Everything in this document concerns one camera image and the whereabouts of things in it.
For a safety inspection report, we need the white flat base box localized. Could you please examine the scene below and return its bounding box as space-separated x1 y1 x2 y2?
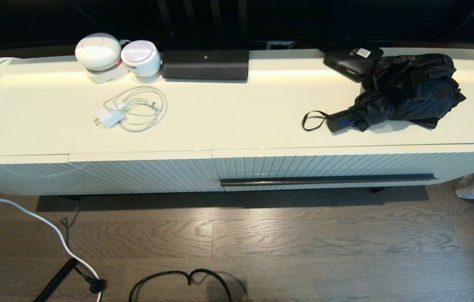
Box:
86 63 130 84

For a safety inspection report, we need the wall outlet plate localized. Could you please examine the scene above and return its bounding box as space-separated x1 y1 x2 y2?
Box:
266 40 295 50

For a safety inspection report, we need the white coiled charging cable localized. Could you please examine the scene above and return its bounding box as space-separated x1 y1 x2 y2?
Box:
103 86 168 133

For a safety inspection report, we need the small white round device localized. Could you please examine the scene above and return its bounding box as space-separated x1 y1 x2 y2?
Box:
121 40 162 78

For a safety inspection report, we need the black flat rectangular box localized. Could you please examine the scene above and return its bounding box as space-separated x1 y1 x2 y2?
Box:
161 49 250 81

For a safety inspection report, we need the black set-top box with label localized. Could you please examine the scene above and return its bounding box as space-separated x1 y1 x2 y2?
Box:
324 47 384 82

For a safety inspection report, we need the black coiled cable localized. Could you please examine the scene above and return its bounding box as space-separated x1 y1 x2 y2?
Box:
34 258 77 302

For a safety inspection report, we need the white fluted cabinet front panel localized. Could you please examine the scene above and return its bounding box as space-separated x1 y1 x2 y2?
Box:
68 151 223 195

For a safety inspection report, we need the thin black cable with plug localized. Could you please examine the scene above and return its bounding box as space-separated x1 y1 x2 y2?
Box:
60 217 106 294

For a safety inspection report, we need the white charger plug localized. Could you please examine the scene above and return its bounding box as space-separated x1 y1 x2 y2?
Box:
93 106 125 128

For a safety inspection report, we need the large white round device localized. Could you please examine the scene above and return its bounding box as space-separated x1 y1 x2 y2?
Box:
75 33 122 71

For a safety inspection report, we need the white tv cabinet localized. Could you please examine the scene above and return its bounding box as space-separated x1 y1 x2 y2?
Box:
0 47 474 198

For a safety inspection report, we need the black folding umbrella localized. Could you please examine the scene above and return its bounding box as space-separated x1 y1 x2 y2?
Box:
302 53 467 133

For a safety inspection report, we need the black looped cable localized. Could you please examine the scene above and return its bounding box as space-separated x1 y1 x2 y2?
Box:
129 268 232 302

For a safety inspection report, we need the white fluted drawer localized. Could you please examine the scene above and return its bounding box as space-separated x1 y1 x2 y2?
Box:
212 144 474 193

